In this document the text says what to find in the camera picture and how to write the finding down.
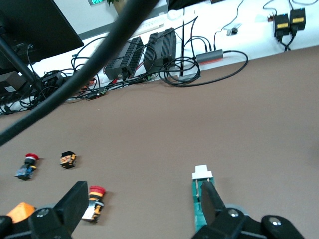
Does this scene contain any red button orange contact block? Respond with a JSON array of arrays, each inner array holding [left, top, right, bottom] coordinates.
[[81, 185, 107, 223]]

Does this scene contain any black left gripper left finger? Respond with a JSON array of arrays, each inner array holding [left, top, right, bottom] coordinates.
[[28, 181, 90, 239]]

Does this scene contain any grey USB hub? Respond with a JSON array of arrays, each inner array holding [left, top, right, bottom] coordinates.
[[195, 48, 225, 65]]

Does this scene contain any white keyboard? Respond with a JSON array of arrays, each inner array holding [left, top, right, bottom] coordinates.
[[134, 16, 166, 35]]

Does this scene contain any black looped cable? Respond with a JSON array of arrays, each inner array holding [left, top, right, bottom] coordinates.
[[159, 49, 250, 88]]

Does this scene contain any orange black contact block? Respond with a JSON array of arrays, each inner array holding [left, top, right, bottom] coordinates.
[[59, 150, 77, 170]]

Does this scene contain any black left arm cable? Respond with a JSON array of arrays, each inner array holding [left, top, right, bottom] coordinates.
[[0, 0, 161, 148]]

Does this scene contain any white mouse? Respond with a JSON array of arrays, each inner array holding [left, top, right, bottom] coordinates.
[[166, 10, 183, 21]]

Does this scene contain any black computer monitor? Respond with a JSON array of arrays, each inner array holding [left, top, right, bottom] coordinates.
[[0, 0, 85, 87]]

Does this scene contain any black adapter yellow label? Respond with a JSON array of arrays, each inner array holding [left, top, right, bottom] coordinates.
[[288, 8, 307, 32], [273, 13, 291, 38]]

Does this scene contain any red mushroom button blue block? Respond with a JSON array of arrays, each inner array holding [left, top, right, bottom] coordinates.
[[14, 152, 40, 181]]

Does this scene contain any black cable bundle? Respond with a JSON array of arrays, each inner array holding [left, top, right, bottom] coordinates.
[[0, 67, 110, 116]]

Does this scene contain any small grey black connector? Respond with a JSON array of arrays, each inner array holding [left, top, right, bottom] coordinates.
[[226, 23, 242, 37]]

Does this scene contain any orange button enclosure box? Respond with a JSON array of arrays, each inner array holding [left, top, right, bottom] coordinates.
[[5, 202, 37, 224]]

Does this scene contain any black finned power supply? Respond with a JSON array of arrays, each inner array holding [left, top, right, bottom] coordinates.
[[103, 36, 145, 81], [143, 27, 177, 70]]

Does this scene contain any green load switch white lever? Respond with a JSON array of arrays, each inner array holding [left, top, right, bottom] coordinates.
[[191, 164, 215, 234]]

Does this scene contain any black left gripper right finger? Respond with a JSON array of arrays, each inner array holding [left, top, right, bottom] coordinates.
[[190, 181, 262, 239]]

